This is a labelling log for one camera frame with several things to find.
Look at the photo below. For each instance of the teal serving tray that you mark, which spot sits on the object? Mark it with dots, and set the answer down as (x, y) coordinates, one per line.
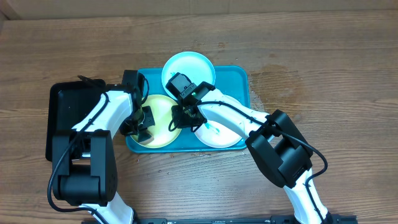
(231, 80)

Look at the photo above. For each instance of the yellow plate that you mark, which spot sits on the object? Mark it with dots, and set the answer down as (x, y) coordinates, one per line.
(161, 107)

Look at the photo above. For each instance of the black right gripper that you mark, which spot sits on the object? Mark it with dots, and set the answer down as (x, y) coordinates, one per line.
(177, 114)

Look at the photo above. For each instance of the white plate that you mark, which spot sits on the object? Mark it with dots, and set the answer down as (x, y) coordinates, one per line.
(217, 136)

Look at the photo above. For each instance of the cardboard backdrop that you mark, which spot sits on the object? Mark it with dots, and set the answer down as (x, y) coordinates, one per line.
(67, 9)

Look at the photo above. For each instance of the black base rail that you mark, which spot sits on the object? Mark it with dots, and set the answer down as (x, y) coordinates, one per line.
(276, 219)

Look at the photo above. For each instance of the light blue plate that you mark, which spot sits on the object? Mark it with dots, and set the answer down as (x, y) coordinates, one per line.
(195, 66)

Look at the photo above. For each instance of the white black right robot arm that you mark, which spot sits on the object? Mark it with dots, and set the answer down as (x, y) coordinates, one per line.
(278, 148)

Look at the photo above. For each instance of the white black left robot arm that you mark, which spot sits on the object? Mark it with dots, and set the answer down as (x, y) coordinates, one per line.
(84, 173)

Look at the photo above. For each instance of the black water tray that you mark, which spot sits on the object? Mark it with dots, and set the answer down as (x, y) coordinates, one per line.
(69, 104)

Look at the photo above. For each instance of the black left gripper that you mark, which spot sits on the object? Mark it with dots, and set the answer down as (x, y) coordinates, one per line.
(146, 121)

